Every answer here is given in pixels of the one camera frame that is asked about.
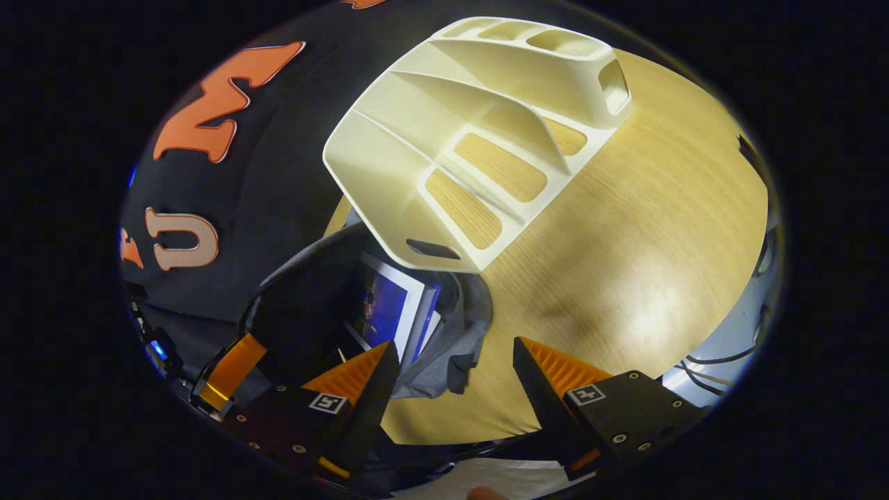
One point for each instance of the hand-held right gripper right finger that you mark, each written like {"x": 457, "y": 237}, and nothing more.
{"x": 545, "y": 403}

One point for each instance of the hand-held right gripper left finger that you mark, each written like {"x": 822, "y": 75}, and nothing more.
{"x": 368, "y": 410}

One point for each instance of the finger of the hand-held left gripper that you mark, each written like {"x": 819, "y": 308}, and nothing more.
{"x": 233, "y": 368}

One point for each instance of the dark grey schoolbag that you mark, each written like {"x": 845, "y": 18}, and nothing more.
{"x": 298, "y": 305}

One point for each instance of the blue spine book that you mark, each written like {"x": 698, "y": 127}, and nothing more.
{"x": 382, "y": 305}

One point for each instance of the white plastic bookshelf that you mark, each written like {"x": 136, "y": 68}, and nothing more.
{"x": 389, "y": 146}

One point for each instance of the black backdrop cloth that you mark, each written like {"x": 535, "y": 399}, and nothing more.
{"x": 292, "y": 160}

